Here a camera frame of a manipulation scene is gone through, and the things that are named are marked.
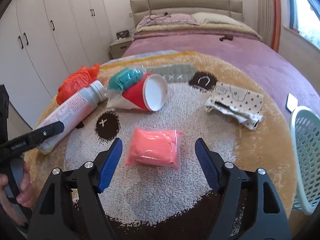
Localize clear plastic bottle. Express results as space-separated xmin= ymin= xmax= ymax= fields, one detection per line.
xmin=37 ymin=80 xmax=106 ymax=154

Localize red plastic bag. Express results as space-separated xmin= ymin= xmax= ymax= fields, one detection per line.
xmin=56 ymin=63 xmax=100 ymax=105

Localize dotted paper wrapper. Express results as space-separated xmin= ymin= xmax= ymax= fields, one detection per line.
xmin=204 ymin=82 xmax=264 ymax=131

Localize pink packet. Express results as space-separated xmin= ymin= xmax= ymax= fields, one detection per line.
xmin=125 ymin=126 xmax=185 ymax=171

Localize person's left hand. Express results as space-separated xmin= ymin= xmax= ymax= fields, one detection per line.
xmin=0 ymin=160 xmax=34 ymax=227

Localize light green laundry basket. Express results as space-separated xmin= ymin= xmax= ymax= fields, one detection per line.
xmin=290 ymin=106 xmax=319 ymax=216

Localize black remote on bed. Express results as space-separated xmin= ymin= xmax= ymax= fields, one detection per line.
xmin=286 ymin=93 xmax=298 ymax=113

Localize white built-in wardrobe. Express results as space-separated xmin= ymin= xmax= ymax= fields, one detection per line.
xmin=1 ymin=0 xmax=112 ymax=127

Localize teal packet in plastic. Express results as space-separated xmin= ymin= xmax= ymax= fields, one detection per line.
xmin=107 ymin=66 xmax=146 ymax=92

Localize panda pattern round rug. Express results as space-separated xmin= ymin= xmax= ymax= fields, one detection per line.
xmin=26 ymin=52 xmax=296 ymax=239

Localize red white paper cup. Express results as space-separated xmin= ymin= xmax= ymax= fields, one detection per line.
xmin=107 ymin=73 xmax=169 ymax=112

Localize beige nightstand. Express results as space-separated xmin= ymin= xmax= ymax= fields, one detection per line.
xmin=110 ymin=36 xmax=133 ymax=59

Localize dark object on bed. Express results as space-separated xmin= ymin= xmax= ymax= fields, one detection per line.
xmin=220 ymin=35 xmax=234 ymax=41

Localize bed with purple cover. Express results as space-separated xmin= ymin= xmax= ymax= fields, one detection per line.
xmin=124 ymin=24 xmax=319 ymax=116

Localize white patterned pillow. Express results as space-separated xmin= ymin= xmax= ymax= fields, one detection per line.
xmin=191 ymin=12 xmax=244 ymax=27

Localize pink pillow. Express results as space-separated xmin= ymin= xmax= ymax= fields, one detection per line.
xmin=137 ymin=13 xmax=199 ymax=28

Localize beige padded headboard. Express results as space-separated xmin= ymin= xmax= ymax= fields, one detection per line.
xmin=130 ymin=0 xmax=244 ymax=24

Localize beige orange left curtain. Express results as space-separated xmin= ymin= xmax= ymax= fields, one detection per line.
xmin=258 ymin=0 xmax=281 ymax=52

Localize picture frame on nightstand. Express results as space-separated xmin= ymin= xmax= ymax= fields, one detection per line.
xmin=116 ymin=30 xmax=130 ymax=40

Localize black cable on pillow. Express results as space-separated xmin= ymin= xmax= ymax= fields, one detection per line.
xmin=129 ymin=11 xmax=169 ymax=33

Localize window with dark frame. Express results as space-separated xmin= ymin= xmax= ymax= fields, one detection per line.
xmin=289 ymin=0 xmax=319 ymax=48

